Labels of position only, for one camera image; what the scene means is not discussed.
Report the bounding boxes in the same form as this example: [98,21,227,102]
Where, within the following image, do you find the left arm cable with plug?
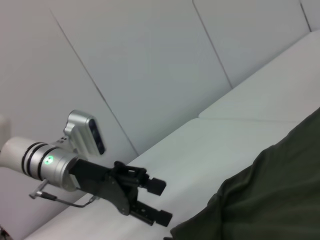
[28,178,101,208]

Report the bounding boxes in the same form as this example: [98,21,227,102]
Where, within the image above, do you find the dark green t-shirt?
[169,107,320,240]

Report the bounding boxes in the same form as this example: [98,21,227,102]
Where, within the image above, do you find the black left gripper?
[69,159,174,228]

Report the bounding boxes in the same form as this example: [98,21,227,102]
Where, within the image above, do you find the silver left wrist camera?
[62,109,107,156]

